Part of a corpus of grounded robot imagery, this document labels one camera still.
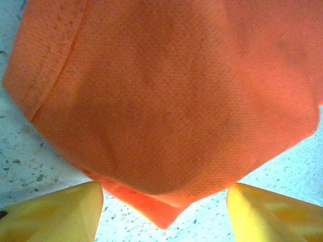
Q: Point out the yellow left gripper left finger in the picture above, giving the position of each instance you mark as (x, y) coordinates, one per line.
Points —
(50, 216)

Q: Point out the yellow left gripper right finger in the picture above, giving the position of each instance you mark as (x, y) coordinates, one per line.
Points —
(272, 219)

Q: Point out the orange mesh t-shirt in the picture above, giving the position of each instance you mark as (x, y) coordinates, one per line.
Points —
(161, 100)

